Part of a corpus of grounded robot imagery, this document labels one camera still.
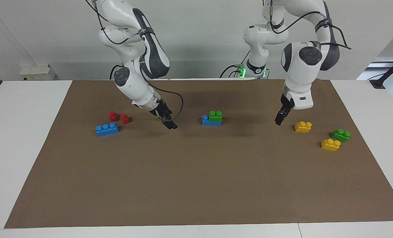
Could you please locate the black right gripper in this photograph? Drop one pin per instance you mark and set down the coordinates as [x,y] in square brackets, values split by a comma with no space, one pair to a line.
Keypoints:
[163,110]

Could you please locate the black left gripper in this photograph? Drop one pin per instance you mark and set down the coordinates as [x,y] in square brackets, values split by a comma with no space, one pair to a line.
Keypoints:
[286,103]

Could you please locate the blue three-stud toy brick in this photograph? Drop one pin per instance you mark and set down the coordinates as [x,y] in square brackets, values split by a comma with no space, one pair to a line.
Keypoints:
[205,121]
[107,130]

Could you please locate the green two-stud toy brick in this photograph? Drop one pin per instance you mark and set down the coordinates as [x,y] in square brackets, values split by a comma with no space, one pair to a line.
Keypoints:
[340,136]
[215,116]

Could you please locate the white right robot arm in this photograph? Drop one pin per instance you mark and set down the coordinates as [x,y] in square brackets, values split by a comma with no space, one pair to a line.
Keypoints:
[133,86]

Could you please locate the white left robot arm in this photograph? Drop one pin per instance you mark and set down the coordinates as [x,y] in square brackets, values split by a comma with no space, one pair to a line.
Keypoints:
[302,72]

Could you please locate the yellow two-stud toy brick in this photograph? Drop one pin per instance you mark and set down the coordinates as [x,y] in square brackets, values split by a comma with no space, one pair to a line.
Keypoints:
[303,127]
[330,145]

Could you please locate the red single-stud toy brick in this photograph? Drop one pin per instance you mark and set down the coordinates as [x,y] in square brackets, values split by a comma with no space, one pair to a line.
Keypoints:
[113,116]
[125,119]

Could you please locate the brown table mat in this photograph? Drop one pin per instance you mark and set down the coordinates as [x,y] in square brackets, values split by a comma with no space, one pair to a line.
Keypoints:
[196,172]

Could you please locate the black clamped stand pole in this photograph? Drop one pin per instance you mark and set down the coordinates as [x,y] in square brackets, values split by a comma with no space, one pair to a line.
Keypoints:
[389,71]

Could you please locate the white wall power box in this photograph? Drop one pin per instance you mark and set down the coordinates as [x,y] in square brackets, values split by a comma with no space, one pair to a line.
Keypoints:
[38,72]

